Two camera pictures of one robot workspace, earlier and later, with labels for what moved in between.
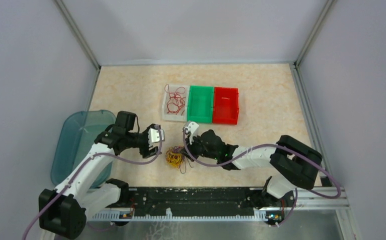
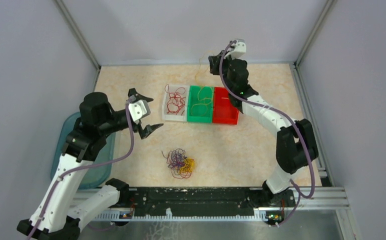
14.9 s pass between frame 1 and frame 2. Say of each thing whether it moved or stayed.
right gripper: moved
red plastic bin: stayed
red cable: stayed
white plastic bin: stayed
